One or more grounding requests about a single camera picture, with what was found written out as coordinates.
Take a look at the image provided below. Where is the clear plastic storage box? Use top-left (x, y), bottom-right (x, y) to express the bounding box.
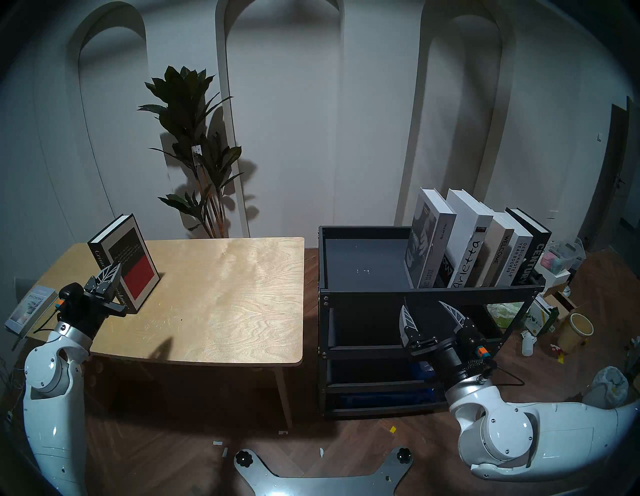
top-left (542, 239), bottom-right (587, 275)

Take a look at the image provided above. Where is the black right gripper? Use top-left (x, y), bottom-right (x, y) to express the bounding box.
top-left (398, 300), bottom-right (494, 389)

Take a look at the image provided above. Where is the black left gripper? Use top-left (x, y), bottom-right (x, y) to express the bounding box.
top-left (57, 262), bottom-right (128, 342)

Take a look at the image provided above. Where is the blue plastic bin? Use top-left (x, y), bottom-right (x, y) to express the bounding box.
top-left (411, 357), bottom-right (437, 384)

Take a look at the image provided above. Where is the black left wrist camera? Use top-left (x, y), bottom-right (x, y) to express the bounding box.
top-left (54, 282), bottom-right (85, 315)

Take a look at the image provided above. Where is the black metal shelf cart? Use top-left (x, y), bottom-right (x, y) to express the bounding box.
top-left (318, 226), bottom-right (547, 418)

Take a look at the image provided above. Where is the thin grey cover book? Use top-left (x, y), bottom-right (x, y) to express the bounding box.
top-left (4, 285), bottom-right (60, 338)

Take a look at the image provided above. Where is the brown cardboard box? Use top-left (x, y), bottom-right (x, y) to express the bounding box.
top-left (542, 290), bottom-right (576, 321)

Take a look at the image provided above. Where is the dark room door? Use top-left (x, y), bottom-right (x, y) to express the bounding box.
top-left (580, 97), bottom-right (640, 253)

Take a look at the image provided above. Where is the white bagged trash bin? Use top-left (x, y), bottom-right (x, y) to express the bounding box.
top-left (582, 366), bottom-right (630, 410)

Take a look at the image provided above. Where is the white Welcome book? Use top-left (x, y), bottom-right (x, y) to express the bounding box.
top-left (475, 210), bottom-right (516, 288)

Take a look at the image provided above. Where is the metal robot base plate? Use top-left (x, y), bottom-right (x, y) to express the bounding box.
top-left (234, 447), bottom-right (415, 496)

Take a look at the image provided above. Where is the white green printed carton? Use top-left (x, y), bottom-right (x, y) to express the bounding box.
top-left (525, 295), bottom-right (560, 336)

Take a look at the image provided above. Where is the white Design Hotels yearbook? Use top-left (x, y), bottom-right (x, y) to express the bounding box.
top-left (495, 220), bottom-right (535, 287)

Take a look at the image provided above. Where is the grey Special Issue book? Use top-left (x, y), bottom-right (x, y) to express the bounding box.
top-left (404, 188), bottom-right (457, 291)

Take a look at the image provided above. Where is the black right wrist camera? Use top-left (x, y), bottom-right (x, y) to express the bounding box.
top-left (462, 324), bottom-right (492, 362)

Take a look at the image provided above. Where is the light wooden table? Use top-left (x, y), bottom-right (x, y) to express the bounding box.
top-left (22, 236), bottom-right (306, 428)

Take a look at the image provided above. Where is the yellow paper bucket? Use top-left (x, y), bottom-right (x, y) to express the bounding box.
top-left (556, 313), bottom-right (595, 354)

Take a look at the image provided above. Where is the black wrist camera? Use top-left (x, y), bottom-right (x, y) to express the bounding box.
top-left (462, 324), bottom-right (492, 362)
top-left (54, 282), bottom-right (85, 315)

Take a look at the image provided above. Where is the white Arietta book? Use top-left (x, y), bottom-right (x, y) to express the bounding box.
top-left (440, 188), bottom-right (495, 289)

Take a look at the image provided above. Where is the dark green potted plant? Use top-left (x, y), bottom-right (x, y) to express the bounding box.
top-left (137, 65), bottom-right (246, 238)

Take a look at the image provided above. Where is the black Crime and Punishment book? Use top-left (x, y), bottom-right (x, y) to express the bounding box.
top-left (87, 214), bottom-right (162, 315)

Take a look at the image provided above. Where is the black Century book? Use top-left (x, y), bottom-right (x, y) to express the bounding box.
top-left (505, 207), bottom-right (552, 286)

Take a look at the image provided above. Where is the green plastic bag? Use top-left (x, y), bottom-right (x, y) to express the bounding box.
top-left (486, 302), bottom-right (525, 328)

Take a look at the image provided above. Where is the white square box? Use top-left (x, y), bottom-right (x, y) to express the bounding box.
top-left (532, 262), bottom-right (571, 291)

